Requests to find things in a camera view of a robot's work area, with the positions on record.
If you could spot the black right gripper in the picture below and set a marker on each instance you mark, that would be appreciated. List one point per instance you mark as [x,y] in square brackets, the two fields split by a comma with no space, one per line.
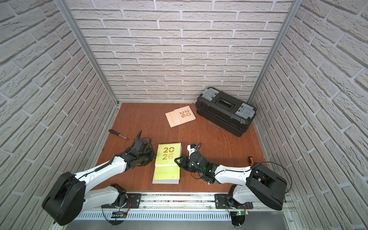
[183,162]

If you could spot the green 2026 calendar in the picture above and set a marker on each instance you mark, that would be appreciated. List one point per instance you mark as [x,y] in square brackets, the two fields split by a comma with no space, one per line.
[165,167]

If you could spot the purple 2026 calendar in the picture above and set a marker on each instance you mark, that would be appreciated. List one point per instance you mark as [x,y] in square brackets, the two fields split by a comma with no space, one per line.
[166,182]

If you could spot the pink 2026 desk calendar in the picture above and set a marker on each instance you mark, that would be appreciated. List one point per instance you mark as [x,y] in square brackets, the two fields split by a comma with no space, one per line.
[180,116]

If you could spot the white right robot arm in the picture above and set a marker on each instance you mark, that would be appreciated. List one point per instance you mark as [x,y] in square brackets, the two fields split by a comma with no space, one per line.
[255,183]

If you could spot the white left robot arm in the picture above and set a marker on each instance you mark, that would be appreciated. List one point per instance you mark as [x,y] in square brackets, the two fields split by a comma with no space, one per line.
[75,193]

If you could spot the black plastic toolbox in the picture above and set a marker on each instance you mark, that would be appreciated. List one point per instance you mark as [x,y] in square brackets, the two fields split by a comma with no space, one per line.
[226,111]

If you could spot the orange utility knife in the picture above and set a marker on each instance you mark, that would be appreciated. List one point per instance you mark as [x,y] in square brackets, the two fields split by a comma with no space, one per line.
[251,161]

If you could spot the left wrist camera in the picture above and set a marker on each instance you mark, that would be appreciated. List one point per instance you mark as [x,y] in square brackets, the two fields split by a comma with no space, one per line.
[141,146]

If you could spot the black handled screwdriver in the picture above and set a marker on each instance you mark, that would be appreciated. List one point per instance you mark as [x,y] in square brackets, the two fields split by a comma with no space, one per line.
[117,133]

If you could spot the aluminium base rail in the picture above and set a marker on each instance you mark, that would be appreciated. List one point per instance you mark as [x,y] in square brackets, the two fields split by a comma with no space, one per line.
[196,206]

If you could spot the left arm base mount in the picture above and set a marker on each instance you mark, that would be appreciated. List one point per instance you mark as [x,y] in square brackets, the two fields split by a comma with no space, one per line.
[124,203]

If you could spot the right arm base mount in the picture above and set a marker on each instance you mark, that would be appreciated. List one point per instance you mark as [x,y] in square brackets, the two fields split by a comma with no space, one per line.
[236,211]

